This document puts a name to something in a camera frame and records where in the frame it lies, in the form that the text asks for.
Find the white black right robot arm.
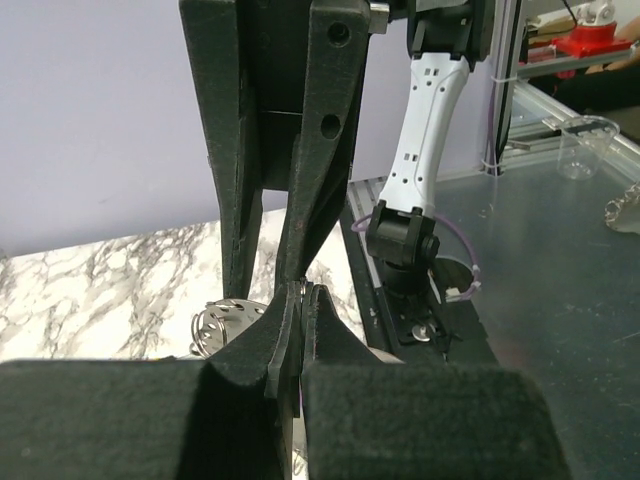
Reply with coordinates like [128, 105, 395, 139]
[179, 1, 495, 298]

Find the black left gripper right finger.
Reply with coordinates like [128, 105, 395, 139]
[302, 285, 568, 479]

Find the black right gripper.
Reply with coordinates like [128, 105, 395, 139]
[179, 1, 370, 299]

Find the red white background device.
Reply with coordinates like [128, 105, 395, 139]
[524, 0, 640, 66]

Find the aluminium frame post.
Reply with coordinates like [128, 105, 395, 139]
[487, 0, 526, 176]

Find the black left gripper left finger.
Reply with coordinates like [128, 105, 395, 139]
[1, 282, 303, 479]

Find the clear plastic cup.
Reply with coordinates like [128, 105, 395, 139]
[557, 115, 620, 181]

